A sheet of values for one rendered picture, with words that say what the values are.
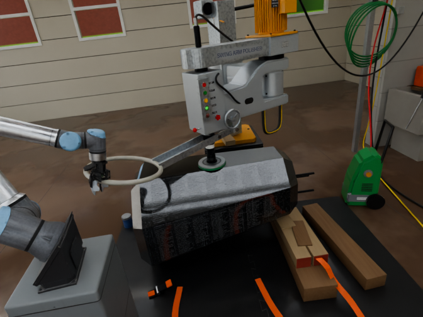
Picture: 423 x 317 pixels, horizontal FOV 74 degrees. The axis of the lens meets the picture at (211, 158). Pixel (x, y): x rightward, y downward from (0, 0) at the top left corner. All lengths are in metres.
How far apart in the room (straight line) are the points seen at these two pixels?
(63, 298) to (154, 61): 7.21
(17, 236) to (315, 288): 1.81
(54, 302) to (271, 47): 2.00
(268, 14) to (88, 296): 2.04
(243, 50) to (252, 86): 0.27
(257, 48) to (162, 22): 6.13
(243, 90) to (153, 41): 6.20
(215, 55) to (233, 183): 0.92
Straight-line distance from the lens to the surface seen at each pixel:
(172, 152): 2.05
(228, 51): 1.99
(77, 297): 1.49
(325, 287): 2.28
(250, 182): 2.15
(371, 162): 3.10
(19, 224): 1.50
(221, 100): 1.99
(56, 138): 1.48
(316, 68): 9.23
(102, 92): 8.51
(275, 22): 2.29
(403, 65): 4.64
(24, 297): 1.61
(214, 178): 2.13
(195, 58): 1.88
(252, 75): 2.17
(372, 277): 2.45
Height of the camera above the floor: 1.84
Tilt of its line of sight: 25 degrees down
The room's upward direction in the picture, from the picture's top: 7 degrees counter-clockwise
